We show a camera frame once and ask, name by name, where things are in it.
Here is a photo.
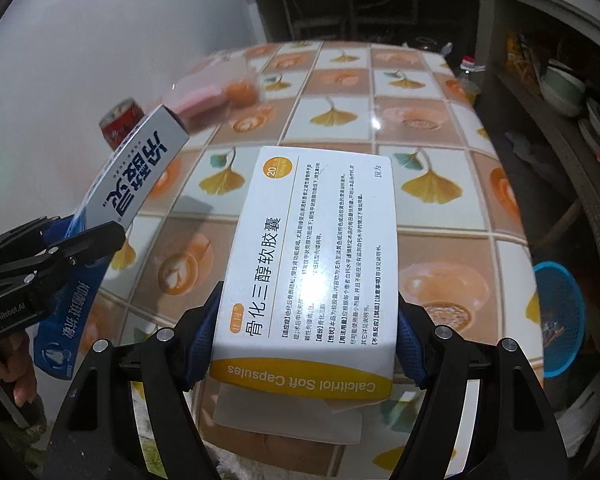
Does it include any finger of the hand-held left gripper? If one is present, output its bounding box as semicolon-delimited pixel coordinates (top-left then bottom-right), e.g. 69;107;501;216
0;214;75;262
0;220;128;287

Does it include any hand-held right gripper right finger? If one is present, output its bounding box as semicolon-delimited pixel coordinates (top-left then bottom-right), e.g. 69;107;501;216
387;301;576;480

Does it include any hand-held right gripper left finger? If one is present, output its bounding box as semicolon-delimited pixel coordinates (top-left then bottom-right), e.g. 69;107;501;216
36;290;226;480

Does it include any blue and white carton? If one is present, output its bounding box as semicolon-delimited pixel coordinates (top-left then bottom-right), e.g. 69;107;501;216
32;105;191;381

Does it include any red soda can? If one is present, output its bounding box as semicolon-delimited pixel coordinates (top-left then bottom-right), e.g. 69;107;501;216
98;99;146;151

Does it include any white and yellow medicine box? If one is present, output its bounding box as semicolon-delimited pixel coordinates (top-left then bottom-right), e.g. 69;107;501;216
209;146;400;402

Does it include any blue plastic basket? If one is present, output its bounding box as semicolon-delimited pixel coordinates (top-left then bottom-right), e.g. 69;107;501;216
532;260;587;380

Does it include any pink packet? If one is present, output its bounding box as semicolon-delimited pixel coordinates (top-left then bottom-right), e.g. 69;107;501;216
172;72;232;130

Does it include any person's left hand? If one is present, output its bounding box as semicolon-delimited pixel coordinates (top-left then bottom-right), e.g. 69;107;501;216
0;327;39;405

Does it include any white fluffy towel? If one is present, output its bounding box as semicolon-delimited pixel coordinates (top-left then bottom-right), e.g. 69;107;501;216
200;439;282;480

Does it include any wooden shelf leg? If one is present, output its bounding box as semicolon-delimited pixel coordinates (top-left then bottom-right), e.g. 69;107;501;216
549;199;584;247

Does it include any small orange round object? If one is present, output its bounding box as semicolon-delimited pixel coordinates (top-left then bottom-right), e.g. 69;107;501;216
227;80;259;109

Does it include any white crumpled plastic bag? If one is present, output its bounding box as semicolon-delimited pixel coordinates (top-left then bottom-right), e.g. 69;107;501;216
505;131;537;162

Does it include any table with patterned cloth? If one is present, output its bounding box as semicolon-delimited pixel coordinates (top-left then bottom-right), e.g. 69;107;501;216
55;40;547;479

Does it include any grey perforated metal shelf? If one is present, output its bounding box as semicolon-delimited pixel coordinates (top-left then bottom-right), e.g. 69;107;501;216
494;67;600;321

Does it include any cooking oil bottle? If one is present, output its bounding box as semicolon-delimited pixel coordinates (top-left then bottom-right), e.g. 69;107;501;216
452;55;482;104

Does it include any stack of plates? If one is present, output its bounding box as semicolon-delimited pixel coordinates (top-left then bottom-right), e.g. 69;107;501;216
577;99;600;161

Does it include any stack of bowls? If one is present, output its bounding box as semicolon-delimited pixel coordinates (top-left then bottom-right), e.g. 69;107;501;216
539;60;589;117

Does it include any dark ceramic jar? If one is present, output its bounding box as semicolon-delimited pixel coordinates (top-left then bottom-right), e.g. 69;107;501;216
407;35;453;61

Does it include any yellow snack packet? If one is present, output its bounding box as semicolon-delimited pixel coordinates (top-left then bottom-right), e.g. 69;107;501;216
506;32;539;87

